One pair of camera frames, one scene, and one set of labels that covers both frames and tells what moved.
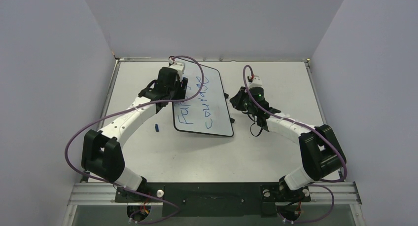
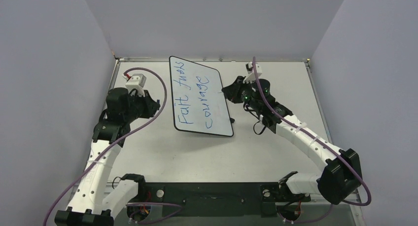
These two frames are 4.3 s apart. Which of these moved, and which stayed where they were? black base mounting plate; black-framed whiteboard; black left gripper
Moved: black left gripper
Stayed: black-framed whiteboard; black base mounting plate
